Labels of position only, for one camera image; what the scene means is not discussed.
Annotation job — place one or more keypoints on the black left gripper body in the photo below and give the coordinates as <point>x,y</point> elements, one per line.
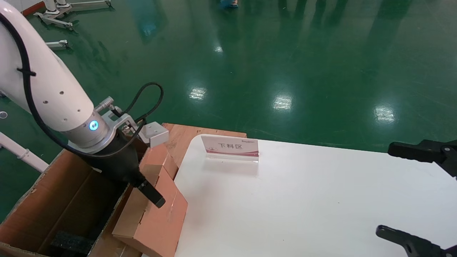
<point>117,164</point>

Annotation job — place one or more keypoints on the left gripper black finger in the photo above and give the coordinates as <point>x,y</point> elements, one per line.
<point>153,196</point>

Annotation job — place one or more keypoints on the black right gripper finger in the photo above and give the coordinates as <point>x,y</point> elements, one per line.
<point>414,246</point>
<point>421,151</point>

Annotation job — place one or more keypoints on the small cardboard box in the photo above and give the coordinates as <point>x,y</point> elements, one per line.
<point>157,221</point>

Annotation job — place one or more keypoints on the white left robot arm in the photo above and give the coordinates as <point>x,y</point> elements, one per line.
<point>43,82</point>

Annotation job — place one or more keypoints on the large open cardboard box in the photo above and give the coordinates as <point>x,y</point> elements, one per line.
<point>53,192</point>

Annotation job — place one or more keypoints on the brown wooden board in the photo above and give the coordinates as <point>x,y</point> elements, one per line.
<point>182,141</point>

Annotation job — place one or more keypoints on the black foam padding block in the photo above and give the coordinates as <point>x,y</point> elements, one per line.
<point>71,242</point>

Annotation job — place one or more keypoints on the acrylic sign with red print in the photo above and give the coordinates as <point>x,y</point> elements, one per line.
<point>230,146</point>

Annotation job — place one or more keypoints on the white crossed floor bar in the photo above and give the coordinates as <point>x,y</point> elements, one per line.
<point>21,153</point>

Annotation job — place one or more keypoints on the white metal stand base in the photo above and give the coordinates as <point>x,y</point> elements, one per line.
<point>53,19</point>

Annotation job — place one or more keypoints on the foot in blue shoe cover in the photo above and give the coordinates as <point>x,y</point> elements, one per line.
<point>228,3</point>

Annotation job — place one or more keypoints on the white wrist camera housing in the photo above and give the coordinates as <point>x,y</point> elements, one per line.
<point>157,132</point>

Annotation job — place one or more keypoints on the short white floor rail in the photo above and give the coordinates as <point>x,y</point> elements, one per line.
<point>57,44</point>

